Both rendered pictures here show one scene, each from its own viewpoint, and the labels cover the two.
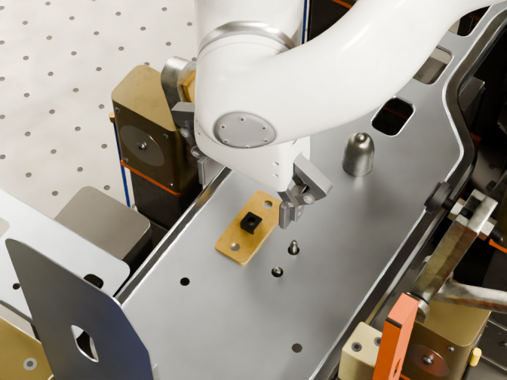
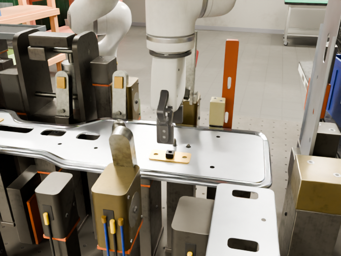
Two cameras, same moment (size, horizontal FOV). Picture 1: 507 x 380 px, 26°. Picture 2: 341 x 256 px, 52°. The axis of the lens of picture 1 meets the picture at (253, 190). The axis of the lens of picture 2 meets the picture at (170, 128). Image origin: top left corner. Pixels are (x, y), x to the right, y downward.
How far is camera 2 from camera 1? 115 cm
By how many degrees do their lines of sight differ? 79
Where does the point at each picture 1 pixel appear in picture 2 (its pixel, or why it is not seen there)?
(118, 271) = (223, 187)
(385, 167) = not seen: hidden behind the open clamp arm
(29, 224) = (222, 229)
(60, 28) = not seen: outside the picture
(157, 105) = (123, 176)
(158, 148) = (138, 195)
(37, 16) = not seen: outside the picture
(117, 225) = (191, 206)
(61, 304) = (334, 20)
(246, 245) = (181, 154)
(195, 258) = (198, 167)
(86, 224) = (198, 219)
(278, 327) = (213, 141)
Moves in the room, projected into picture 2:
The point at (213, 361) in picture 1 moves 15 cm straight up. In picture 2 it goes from (241, 152) to (248, 84)
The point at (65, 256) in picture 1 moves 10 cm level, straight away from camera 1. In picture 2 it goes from (230, 207) to (185, 235)
